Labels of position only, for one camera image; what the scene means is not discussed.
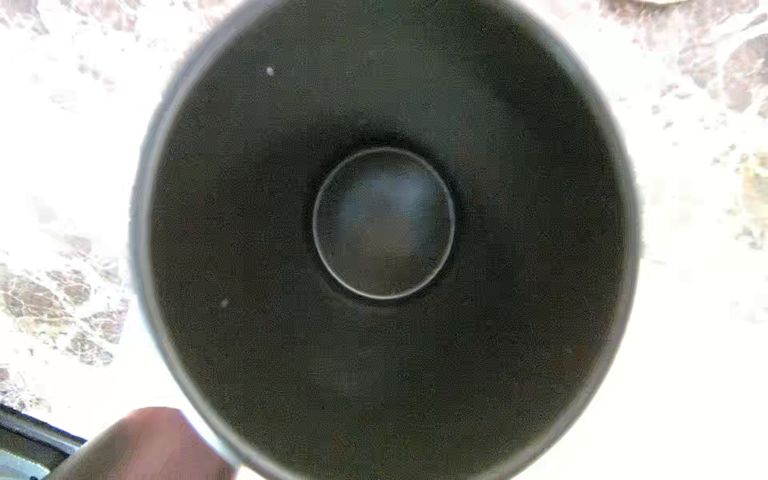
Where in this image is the black mug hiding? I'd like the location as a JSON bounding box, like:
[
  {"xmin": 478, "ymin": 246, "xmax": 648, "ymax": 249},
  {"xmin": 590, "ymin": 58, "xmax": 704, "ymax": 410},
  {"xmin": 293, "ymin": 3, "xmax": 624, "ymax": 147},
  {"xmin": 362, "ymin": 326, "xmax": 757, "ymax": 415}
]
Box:
[{"xmin": 128, "ymin": 1, "xmax": 641, "ymax": 479}]

